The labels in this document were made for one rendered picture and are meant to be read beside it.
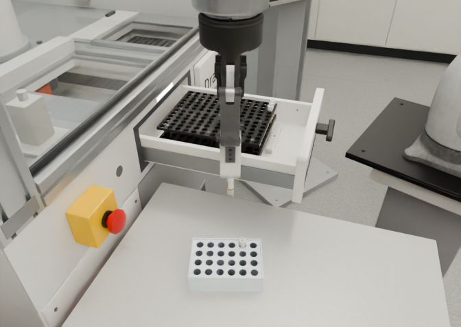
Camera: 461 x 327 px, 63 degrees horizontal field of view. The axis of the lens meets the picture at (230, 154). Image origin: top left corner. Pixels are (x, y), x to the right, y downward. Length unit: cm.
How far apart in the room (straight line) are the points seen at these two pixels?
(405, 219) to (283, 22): 98
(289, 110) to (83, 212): 53
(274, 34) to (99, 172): 118
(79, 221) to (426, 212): 79
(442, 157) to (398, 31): 277
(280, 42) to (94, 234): 129
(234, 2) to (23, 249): 42
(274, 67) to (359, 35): 202
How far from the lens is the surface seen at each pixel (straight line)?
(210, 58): 107
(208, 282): 65
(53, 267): 65
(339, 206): 197
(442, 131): 96
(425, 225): 107
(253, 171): 73
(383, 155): 99
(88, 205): 63
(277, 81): 179
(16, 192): 55
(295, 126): 92
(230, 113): 45
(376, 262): 75
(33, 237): 60
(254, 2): 42
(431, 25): 370
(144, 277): 71
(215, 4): 41
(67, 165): 61
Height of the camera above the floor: 132
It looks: 36 degrees down
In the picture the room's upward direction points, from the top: straight up
